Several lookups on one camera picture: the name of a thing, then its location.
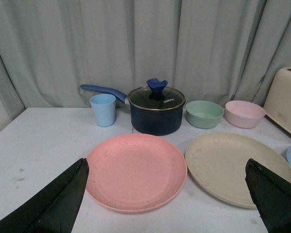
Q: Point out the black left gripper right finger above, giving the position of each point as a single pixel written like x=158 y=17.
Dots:
x=272 y=196

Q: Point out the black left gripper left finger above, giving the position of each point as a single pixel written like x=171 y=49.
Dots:
x=54 y=208

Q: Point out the cream plastic plate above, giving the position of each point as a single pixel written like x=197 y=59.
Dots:
x=217 y=163

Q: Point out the pink plastic plate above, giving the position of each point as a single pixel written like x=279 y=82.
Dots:
x=135 y=173

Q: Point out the cream toaster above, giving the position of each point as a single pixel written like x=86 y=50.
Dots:
x=278 y=101

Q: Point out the pink plastic bowl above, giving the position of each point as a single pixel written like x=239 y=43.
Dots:
x=244 y=114

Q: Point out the green plastic bowl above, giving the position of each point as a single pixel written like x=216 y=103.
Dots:
x=204 y=114

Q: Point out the light blue cup left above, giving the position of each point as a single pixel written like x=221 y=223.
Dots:
x=103 y=106

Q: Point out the dark blue saucepan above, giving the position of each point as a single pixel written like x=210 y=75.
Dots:
x=144 y=121

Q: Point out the glass pot lid blue knob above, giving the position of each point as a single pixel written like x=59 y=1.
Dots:
x=156 y=96

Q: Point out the grey curtain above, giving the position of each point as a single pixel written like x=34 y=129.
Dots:
x=215 y=50

